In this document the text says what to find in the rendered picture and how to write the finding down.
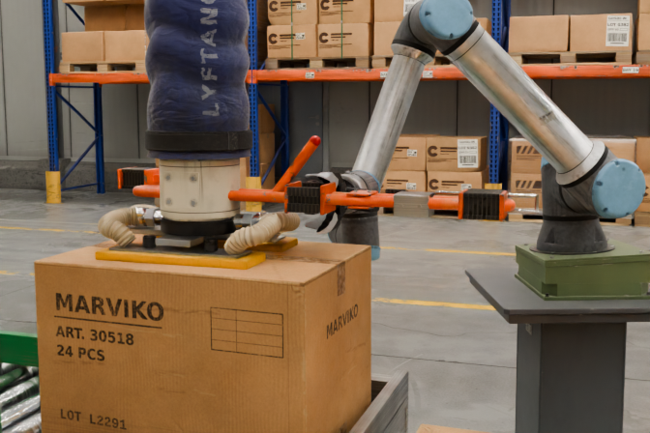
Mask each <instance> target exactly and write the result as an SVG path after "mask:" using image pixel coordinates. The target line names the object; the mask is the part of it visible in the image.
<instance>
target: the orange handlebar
mask: <svg viewBox="0 0 650 433"><path fill-rule="evenodd" d="M153 180H154V183H158V184H159V183H160V174H154V176H153ZM133 195H135V196H137V197H157V198H160V186H150V185H147V186H137V187H134V188H133ZM228 199H229V200H230V201H249V202H272V203H284V192H272V190H271V189H256V188H239V190H231V191H230V192H229V193H228ZM325 200H326V205H342V206H346V208H347V209H372V208H374V207H387V208H394V203H395V202H394V195H393V194H388V193H378V191H377V190H353V191H351V192H335V191H334V192H333V193H332V194H327V195H326V199H325ZM428 207H429V208H430V209H434V210H457V211H458V196H441V195H433V198H430V199H429V201H428ZM515 207H516V202H515V201H514V200H512V199H509V198H507V200H505V212H510V211H512V210H513V209H514V208H515Z"/></svg>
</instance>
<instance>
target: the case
mask: <svg viewBox="0 0 650 433"><path fill-rule="evenodd" d="M114 245H116V242H114V241H113V240H111V241H107V242H103V243H100V244H96V245H90V246H87V247H83V248H79V249H76V250H72V251H68V252H65V253H61V254H57V255H54V256H50V257H46V258H43V259H40V260H36V261H35V262H34V269H35V291H36V313H37V335H38V357H39V378H40V400H41V423H42V433H349V431H350V430H351V429H352V428H353V426H354V425H355V424H356V422H357V421H358V420H359V419H360V417H361V416H362V415H363V413H364V412H365V411H366V409H367V408H368V407H369V405H370V404H371V245H349V244H333V243H318V242H302V241H298V244H297V245H296V246H294V247H292V248H290V249H288V250H286V251H284V252H274V251H257V250H252V251H254V252H264V253H265V261H263V262H261V263H259V264H257V265H255V266H253V267H251V268H249V269H247V270H236V269H222V268H207V267H193V266H178V265H164V264H149V263H135V262H120V261H105V260H96V256H95V253H96V251H98V250H101V249H104V248H108V247H111V246H114Z"/></svg>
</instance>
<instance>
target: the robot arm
mask: <svg viewBox="0 0 650 433"><path fill-rule="evenodd" d="M391 49H392V50H393V52H394V56H393V59H392V62H391V65H390V68H389V69H388V72H387V75H386V78H385V80H384V83H383V86H382V89H381V92H380V94H379V97H378V100H377V103H376V105H375V108H374V110H373V113H372V116H371V118H370V121H369V126H368V128H367V131H366V134H365V137H364V140H363V142H362V145H361V148H360V151H359V153H358V156H357V158H356V161H355V164H354V166H353V169H352V171H351V172H350V171H346V172H345V174H340V173H339V172H320V173H319V174H308V175H306V177H307V178H308V179H312V181H308V182H305V183H324V184H329V183H332V182H336V192H351V191H353V190H377V191H378V193H380V189H381V187H382V184H383V181H384V178H385V176H386V173H387V170H388V167H389V164H390V162H391V159H392V156H393V153H394V151H395V149H396V146H397V143H398V140H399V136H400V133H401V130H402V128H403V125H404V122H405V119H406V116H407V114H408V111H409V108H410V105H411V103H412V101H413V98H414V95H415V92H416V90H417V87H418V84H419V81H420V78H421V76H422V73H423V70H424V67H425V65H426V64H428V63H430V62H432V61H433V59H434V56H435V53H436V51H437V49H438V50H439V51H440V52H441V53H442V54H443V55H444V56H445V57H447V58H448V59H449V60H450V61H451V62H452V63H453V64H454V65H455V66H456V67H457V68H458V69H459V70H460V71H461V72H462V73H463V74H464V75H465V76H466V77H467V79H468V80H469V81H470V82H471V83H472V84H473V85H474V86H475V87H476V88H477V89H478V90H479V91H480V92H481V93H482V94H483V95H484V96H485V97H486V98H487V99H488V100H489V101H490V102H491V103H492V104H493V105H494V106H495V107H496V108H497V110H498V111H499V112H500V113H501V114H502V115H503V116H504V117H505V118H506V119H507V120H508V121H509V122H510V123H511V124H512V125H513V126H514V127H515V128H516V129H517V130H518V131H519V132H520V133H521V134H522V135H523V136H524V137H525V138H526V139H527V141H528V142H529V143H530V144H531V145H532V146H533V147H534V148H535V149H536V150H537V151H538V152H539V153H540V154H541V155H542V164H541V177H542V203H543V224H542V227H541V230H540V233H539V236H538V239H537V249H539V250H543V251H551V252H588V251H597V250H602V249H606V248H607V239H606V236H605V233H604V231H603V228H602V226H601V224H600V222H599V217H605V218H620V217H626V216H628V215H630V214H631V213H633V212H634V211H635V210H636V209H637V208H638V206H639V205H640V203H641V202H642V199H643V196H644V193H645V188H646V185H645V178H644V175H643V173H642V171H641V169H640V168H639V167H638V166H637V165H636V164H635V163H633V162H632V161H629V160H627V159H619V158H618V157H617V156H615V155H614V154H613V153H612V152H611V151H610V150H609V148H608V147H607V146H606V145H605V144H604V143H603V142H602V141H590V140H589V139H588V138H587V137H586V136H585V135H584V134H583V133H582V132H581V131H580V130H579V129H578V127H577V126H576V125H575V124H574V123H573V122H572V121H571V120H570V119H569V118H568V117H567V116H566V115H565V114H564V113H563V112H562V111H561V109H560V108H559V107H558V106H557V105H556V104H555V103H554V102H553V101H552V100H551V99H550V98H549V97H548V96H547V95H546V94H545V93H544V91H543V90H542V89H541V88H540V87H539V86H538V85H537V84H536V83H535V82H534V81H533V80H532V79H531V78H530V77H529V76H528V75H527V74H526V72H525V71H524V70H523V69H522V68H521V67H520V66H519V65H518V64H517V63H516V62H515V61H514V60H513V59H512V58H511V57H510V56H509V54H508V53H507V52H506V51H505V50H504V49H503V48H502V47H501V46H500V45H499V44H498V43H497V42H496V41H495V40H494V39H493V38H492V37H491V35H490V34H489V33H488V32H487V31H486V30H485V29H484V28H483V27H482V26H481V24H480V22H479V21H478V20H477V19H476V18H475V17H474V16H473V10H472V7H471V5H470V3H469V1H468V0H420V1H418V2H417V3H415V4H414V5H413V6H412V7H411V8H410V9H409V11H408V12H407V14H406V15H405V17H404V18H403V20H402V22H401V23H400V25H399V28H398V30H397V32H396V34H395V36H394V38H393V41H392V44H391ZM377 211H379V207H374V208H372V209H347V208H346V206H342V205H336V209H335V210H334V211H332V212H330V213H328V214H326V215H321V216H320V217H319V218H318V219H316V220H312V221H308V222H306V223H305V226H306V227H307V228H310V229H314V230H317V231H316V234H325V233H327V234H328V237H329V239H330V241H331V243H333V244H349V245H371V261H374V260H377V259H379V257H380V246H379V230H378V214H377Z"/></svg>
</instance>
